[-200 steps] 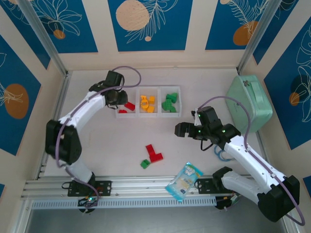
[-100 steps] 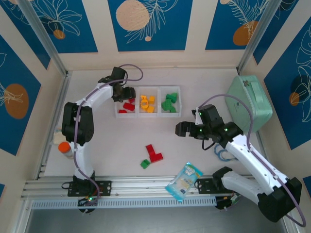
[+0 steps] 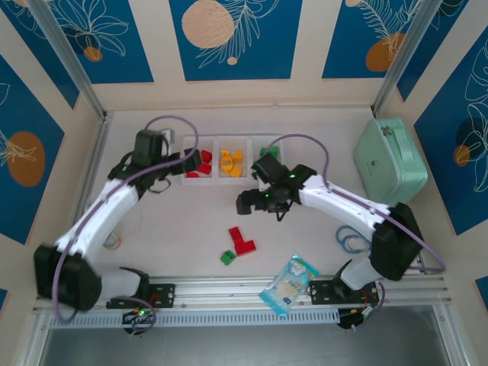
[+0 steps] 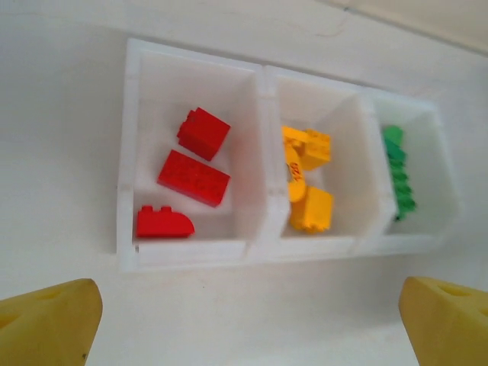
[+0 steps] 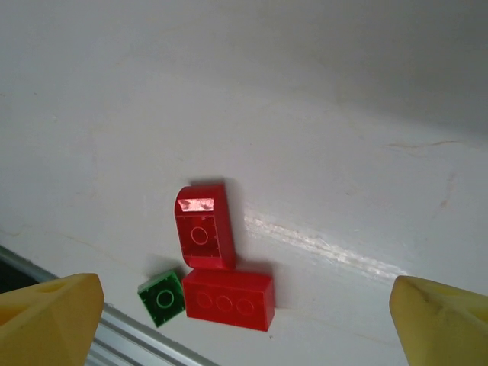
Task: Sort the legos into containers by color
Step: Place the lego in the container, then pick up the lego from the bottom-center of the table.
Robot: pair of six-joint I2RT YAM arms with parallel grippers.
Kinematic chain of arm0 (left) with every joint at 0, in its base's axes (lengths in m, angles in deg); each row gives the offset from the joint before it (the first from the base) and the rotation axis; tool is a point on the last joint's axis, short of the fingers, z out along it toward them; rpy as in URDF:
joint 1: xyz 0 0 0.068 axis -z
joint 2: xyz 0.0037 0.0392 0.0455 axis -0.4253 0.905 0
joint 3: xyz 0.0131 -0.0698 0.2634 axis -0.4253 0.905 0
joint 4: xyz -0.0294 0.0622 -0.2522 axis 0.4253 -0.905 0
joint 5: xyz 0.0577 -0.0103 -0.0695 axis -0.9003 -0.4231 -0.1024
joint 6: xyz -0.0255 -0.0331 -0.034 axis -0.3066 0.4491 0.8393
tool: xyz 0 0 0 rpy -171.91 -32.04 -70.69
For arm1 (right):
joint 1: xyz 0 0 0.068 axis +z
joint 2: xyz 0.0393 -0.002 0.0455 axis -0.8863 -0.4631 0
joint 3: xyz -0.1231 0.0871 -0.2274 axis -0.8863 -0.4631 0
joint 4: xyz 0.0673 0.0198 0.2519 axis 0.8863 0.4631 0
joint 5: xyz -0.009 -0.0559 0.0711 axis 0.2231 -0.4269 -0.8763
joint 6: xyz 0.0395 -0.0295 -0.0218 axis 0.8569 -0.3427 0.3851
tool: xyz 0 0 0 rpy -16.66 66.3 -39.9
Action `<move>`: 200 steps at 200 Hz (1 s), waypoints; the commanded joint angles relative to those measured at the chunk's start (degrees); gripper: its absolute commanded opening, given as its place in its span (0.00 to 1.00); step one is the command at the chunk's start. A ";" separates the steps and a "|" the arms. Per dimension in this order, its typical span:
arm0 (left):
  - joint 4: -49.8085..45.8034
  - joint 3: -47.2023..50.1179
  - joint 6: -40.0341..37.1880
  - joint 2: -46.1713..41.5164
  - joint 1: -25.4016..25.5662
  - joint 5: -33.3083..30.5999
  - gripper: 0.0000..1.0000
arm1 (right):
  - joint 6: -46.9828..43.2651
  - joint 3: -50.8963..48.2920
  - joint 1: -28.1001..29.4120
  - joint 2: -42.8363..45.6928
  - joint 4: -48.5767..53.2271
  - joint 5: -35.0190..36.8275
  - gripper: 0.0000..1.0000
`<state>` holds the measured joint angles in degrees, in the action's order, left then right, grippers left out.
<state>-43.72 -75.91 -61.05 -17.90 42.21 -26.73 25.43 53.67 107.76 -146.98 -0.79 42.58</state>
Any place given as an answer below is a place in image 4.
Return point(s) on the long green lego brick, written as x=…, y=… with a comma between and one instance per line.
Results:
x=406, y=206

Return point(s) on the small green lego brick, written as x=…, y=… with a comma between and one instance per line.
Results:
x=392, y=135
x=397, y=157

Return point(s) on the yellow lego brick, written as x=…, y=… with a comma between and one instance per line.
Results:
x=318, y=150
x=312, y=209

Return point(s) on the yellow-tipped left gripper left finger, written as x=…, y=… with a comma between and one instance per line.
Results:
x=45, y=328

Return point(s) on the curved red lego brick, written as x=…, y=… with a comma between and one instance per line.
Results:
x=160, y=225

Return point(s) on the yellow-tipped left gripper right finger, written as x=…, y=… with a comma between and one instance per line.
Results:
x=450, y=328

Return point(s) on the printed yellow lego piece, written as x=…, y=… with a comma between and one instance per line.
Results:
x=293, y=171

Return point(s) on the white plastic container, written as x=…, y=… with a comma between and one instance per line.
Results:
x=343, y=152
x=244, y=152
x=431, y=171

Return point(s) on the long red lego brick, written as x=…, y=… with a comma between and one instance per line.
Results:
x=194, y=179

